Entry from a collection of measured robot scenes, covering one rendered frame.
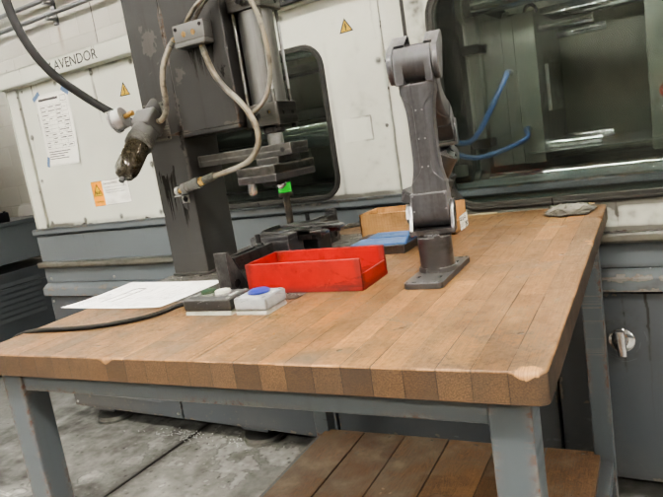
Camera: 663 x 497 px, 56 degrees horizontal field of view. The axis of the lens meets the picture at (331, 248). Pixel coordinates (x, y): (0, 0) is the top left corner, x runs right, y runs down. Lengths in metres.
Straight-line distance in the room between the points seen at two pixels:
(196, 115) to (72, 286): 1.73
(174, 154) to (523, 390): 1.07
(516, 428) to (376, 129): 1.39
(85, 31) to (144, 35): 4.54
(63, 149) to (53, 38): 3.51
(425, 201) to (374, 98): 0.92
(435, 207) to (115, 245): 1.91
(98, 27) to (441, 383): 5.48
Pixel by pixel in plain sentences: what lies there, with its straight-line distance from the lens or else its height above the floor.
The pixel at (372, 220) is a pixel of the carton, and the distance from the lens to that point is 1.62.
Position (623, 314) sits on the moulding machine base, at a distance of 1.89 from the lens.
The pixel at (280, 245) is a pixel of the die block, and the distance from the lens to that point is 1.37.
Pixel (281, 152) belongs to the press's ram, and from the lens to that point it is 1.40.
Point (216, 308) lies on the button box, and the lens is 1.13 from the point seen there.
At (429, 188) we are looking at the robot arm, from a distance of 1.14.
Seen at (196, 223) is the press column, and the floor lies 1.03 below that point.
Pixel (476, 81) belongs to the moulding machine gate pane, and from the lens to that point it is 1.86.
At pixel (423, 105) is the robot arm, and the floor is 1.21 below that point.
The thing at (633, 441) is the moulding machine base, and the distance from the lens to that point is 2.04.
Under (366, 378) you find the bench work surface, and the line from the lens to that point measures 0.77.
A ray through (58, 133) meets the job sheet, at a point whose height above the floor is 1.38.
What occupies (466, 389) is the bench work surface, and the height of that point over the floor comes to 0.88.
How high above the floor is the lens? 1.17
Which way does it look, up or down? 10 degrees down
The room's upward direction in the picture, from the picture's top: 9 degrees counter-clockwise
